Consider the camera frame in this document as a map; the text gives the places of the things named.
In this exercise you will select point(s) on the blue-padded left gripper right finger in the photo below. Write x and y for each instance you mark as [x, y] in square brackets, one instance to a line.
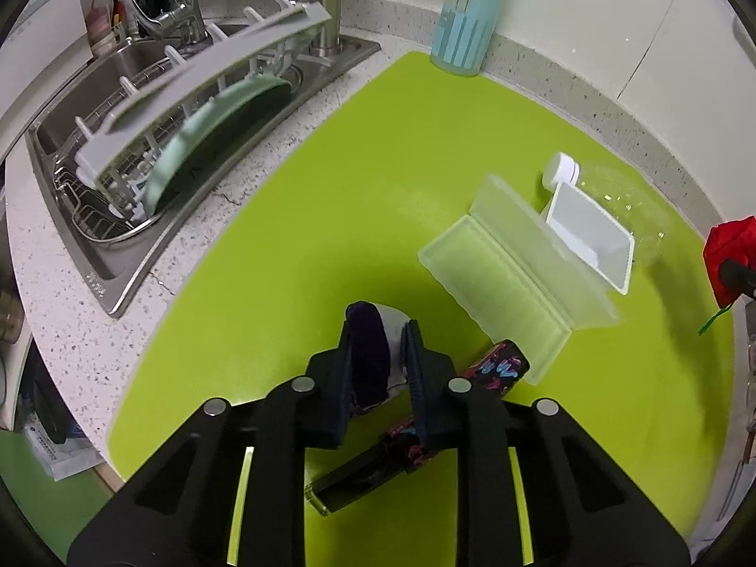
[531, 472]

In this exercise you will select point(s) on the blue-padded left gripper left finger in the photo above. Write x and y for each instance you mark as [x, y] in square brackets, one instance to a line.
[177, 510]

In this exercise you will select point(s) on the clear plastic bottle white cap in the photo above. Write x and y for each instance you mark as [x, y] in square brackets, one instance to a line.
[639, 211]

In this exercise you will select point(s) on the lime green counter mat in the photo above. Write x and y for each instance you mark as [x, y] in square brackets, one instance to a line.
[343, 220]

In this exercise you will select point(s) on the grey dish drying rack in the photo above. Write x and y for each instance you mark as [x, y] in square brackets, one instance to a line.
[110, 162]

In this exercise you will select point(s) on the red artificial rose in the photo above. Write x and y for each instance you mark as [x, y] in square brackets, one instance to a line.
[729, 256]

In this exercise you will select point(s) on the white tissue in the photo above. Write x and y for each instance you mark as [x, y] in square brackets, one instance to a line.
[377, 371]

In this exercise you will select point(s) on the chrome kitchen faucet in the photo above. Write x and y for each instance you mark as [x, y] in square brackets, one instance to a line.
[163, 19]

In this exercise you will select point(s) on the translucent plastic open box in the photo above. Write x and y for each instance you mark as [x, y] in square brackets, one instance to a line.
[507, 269]

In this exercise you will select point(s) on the white rectangular plastic tray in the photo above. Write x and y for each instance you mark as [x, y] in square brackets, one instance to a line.
[595, 236]

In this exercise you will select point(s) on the stainless steel sink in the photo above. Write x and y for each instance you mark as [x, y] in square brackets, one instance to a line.
[111, 236]

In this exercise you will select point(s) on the green plate in rack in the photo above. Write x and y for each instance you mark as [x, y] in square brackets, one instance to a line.
[247, 101]

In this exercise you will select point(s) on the blue white striped cup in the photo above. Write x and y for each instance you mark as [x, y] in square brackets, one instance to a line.
[463, 33]

